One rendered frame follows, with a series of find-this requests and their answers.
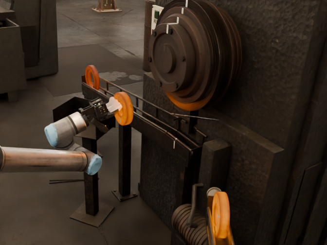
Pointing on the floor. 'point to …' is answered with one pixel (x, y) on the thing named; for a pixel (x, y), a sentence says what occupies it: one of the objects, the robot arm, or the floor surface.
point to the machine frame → (259, 128)
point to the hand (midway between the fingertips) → (122, 104)
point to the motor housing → (186, 234)
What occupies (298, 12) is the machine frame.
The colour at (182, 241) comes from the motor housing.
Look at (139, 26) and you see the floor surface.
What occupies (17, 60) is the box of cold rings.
